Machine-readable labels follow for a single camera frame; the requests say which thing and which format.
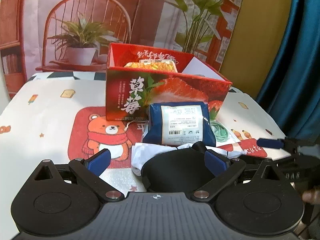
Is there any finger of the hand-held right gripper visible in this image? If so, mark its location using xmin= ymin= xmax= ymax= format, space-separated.
xmin=257 ymin=137 xmax=300 ymax=153

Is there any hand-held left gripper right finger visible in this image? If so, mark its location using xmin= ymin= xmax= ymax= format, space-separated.
xmin=192 ymin=149 xmax=285 ymax=202

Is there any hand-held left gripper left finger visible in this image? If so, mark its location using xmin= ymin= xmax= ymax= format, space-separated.
xmin=31 ymin=149 xmax=125 ymax=202

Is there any green cable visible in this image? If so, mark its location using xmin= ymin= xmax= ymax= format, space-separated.
xmin=210 ymin=119 xmax=242 ymax=147

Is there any black soft eye mask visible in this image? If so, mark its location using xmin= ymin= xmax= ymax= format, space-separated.
xmin=141 ymin=142 xmax=218 ymax=193

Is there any blue packet with white label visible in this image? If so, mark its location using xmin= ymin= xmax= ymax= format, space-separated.
xmin=144 ymin=102 xmax=217 ymax=147

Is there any red strawberry print box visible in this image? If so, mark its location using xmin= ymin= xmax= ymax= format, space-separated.
xmin=105 ymin=42 xmax=232 ymax=122

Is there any yellow snack packet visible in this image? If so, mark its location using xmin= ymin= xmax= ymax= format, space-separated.
xmin=124 ymin=61 xmax=178 ymax=73

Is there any person's right hand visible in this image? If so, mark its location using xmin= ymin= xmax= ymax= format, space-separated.
xmin=302 ymin=187 xmax=320 ymax=203

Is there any printed white tablecloth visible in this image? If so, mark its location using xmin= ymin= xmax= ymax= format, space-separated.
xmin=0 ymin=71 xmax=288 ymax=198

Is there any teal curtain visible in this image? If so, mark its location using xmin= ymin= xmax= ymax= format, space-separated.
xmin=255 ymin=0 xmax=320 ymax=143

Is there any wooden panel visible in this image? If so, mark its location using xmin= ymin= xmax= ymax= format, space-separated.
xmin=219 ymin=0 xmax=295 ymax=98

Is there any wall poster of room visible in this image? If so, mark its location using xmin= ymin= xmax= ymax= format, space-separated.
xmin=0 ymin=0 xmax=248 ymax=100

